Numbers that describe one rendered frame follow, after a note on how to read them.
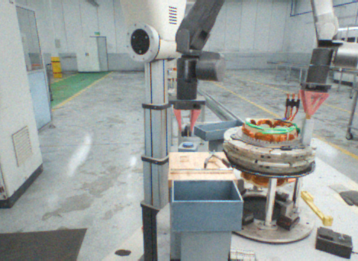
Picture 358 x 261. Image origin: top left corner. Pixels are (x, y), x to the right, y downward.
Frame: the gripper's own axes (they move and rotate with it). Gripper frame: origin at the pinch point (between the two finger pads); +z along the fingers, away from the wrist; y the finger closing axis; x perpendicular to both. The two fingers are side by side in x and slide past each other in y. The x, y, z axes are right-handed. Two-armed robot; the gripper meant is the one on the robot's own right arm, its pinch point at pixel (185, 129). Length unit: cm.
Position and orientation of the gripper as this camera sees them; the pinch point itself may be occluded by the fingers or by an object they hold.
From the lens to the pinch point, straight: 75.7
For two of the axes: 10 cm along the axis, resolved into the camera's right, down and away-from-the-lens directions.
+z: -0.1, 9.5, 3.2
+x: -0.3, -3.2, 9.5
